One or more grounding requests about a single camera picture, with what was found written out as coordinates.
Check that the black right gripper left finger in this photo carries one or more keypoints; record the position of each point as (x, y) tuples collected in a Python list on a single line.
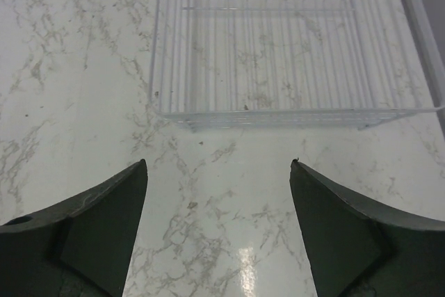
[(81, 246)]

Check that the aluminium frame post right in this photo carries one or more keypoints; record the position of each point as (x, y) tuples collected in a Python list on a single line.
[(426, 20)]

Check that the white wire dish rack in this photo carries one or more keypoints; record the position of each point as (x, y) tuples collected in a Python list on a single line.
[(309, 63)]

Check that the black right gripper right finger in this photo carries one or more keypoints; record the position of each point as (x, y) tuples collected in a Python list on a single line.
[(358, 246)]

